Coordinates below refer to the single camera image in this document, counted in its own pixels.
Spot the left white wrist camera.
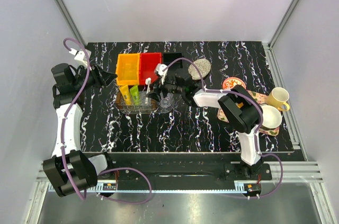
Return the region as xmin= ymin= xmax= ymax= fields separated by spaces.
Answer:
xmin=69 ymin=48 xmax=91 ymax=69

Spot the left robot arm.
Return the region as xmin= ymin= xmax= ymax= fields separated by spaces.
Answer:
xmin=43 ymin=63 xmax=117 ymax=197

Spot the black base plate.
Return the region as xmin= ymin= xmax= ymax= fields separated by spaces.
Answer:
xmin=105 ymin=153 xmax=272 ymax=182

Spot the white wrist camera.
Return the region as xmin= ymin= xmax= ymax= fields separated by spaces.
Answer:
xmin=69 ymin=48 xmax=91 ymax=69
xmin=154 ymin=64 xmax=167 ymax=84

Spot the clear acrylic toothbrush holder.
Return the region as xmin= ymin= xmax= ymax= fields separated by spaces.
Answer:
xmin=115 ymin=92 xmax=158 ymax=114

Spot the black plastic bin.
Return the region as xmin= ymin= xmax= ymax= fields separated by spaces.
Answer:
xmin=162 ymin=52 xmax=183 ymax=69

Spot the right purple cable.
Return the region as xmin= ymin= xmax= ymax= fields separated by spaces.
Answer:
xmin=162 ymin=58 xmax=284 ymax=199

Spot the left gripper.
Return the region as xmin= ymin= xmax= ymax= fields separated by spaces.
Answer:
xmin=73 ymin=61 xmax=117 ymax=92

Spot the green toothpaste tube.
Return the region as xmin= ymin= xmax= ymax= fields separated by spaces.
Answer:
xmin=129 ymin=85 xmax=140 ymax=105

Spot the floral rectangular tray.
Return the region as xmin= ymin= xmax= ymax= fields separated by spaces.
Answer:
xmin=217 ymin=90 xmax=280 ymax=137

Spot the yellow mug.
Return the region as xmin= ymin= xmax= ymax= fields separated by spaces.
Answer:
xmin=266 ymin=87 xmax=290 ymax=112

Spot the white scalloped bowl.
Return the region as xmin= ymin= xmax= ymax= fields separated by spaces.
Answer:
xmin=261 ymin=105 xmax=282 ymax=130

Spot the clear plastic cup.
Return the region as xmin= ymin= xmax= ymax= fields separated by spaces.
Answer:
xmin=159 ymin=96 xmax=173 ymax=109

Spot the white toothbrush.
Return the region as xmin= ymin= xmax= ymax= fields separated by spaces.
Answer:
xmin=145 ymin=77 xmax=151 ymax=104

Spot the grey speckled soap dish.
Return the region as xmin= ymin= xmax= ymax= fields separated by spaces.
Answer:
xmin=188 ymin=58 xmax=211 ymax=80

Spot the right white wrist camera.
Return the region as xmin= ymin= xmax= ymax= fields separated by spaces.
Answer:
xmin=154 ymin=64 xmax=167 ymax=84

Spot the orange plastic bin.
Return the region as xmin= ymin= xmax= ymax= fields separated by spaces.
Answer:
xmin=115 ymin=53 xmax=140 ymax=86

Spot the red plastic bin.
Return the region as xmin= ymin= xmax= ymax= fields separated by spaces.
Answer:
xmin=139 ymin=52 xmax=162 ymax=85

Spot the red patterned bowl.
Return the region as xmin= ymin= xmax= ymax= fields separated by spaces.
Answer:
xmin=222 ymin=77 xmax=246 ymax=90

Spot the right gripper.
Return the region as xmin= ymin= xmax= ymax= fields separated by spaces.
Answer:
xmin=146 ymin=74 xmax=185 ymax=103

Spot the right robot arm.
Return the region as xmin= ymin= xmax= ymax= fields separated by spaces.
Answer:
xmin=146 ymin=76 xmax=263 ymax=180

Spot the yellow toothpaste tube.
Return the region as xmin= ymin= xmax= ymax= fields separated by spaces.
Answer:
xmin=119 ymin=85 xmax=132 ymax=105

